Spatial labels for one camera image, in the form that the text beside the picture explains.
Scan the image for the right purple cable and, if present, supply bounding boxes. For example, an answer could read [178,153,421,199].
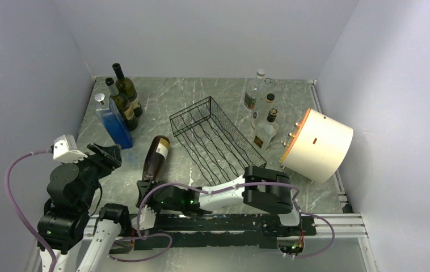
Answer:
[137,182,336,260]

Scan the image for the purple cable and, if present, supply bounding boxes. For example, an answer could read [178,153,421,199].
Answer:
[137,182,336,260]
[4,148,172,272]

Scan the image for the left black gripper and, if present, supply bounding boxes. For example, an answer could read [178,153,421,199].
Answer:
[62,141,121,209]

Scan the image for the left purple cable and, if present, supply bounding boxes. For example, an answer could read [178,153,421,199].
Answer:
[4,148,172,272]

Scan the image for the clear bottle white label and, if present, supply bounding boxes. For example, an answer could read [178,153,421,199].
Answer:
[251,93,275,129]

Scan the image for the frosted clear slim bottle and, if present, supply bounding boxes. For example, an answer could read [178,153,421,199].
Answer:
[243,69,265,111]

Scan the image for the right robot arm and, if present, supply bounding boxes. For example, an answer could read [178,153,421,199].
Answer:
[131,166,302,235]

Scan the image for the dark green black-capped bottle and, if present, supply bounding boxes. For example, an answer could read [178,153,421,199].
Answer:
[112,62,143,118]

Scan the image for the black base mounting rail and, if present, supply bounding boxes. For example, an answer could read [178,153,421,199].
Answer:
[149,214,317,249]

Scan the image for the clear bottle orange black label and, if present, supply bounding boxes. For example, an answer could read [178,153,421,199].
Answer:
[253,108,279,151]

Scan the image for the dark red gold-capped bottle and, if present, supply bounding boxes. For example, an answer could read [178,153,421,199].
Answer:
[141,135,170,181]

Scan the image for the blue clear glass bottle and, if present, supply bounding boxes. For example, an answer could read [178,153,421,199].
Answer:
[94,93,133,150]

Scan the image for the beige cylindrical lamp shade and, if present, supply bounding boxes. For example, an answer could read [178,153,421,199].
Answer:
[280,108,354,183]

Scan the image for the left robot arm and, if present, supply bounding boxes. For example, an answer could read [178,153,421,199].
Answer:
[37,143,133,271]

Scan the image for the green bottle silver cap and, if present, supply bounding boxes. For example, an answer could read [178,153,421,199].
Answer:
[105,77,138,131]

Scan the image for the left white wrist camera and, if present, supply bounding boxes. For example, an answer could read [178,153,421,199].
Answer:
[52,134,88,164]

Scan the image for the black wire wine rack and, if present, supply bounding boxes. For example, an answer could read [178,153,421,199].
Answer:
[169,96,267,186]

